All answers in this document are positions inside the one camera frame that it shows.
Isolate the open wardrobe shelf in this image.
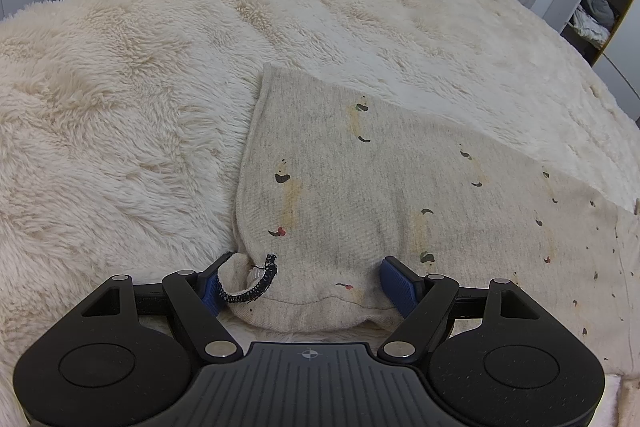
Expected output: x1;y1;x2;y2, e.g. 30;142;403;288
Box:
560;0;640;68

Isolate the beige printed garment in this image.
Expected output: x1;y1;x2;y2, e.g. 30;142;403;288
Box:
234;63;640;378

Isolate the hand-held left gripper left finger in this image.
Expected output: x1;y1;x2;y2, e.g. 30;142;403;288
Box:
81;253;240;363

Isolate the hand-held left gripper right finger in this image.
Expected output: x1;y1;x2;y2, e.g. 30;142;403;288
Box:
377;256;553;365

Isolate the white folded cloth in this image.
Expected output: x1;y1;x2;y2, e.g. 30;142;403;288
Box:
572;7;612;48

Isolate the cream fluffy blanket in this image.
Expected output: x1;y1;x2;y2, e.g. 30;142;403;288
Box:
0;0;640;427

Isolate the grey folded cloth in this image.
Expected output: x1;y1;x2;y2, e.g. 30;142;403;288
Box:
582;0;617;30

